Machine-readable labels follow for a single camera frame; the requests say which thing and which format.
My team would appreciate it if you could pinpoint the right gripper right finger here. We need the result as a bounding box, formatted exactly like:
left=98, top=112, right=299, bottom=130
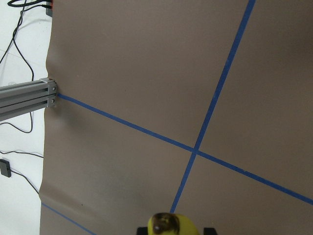
left=203, top=227, right=216, bottom=235

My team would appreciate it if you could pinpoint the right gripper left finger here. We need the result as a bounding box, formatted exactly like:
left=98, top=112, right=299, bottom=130
left=136, top=227, right=148, bottom=235

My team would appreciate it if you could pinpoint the small black block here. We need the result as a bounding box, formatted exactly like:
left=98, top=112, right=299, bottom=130
left=0, top=159, right=11, bottom=178

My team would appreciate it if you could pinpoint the aluminium frame post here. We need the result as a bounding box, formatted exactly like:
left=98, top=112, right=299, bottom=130
left=0, top=78, right=58, bottom=121

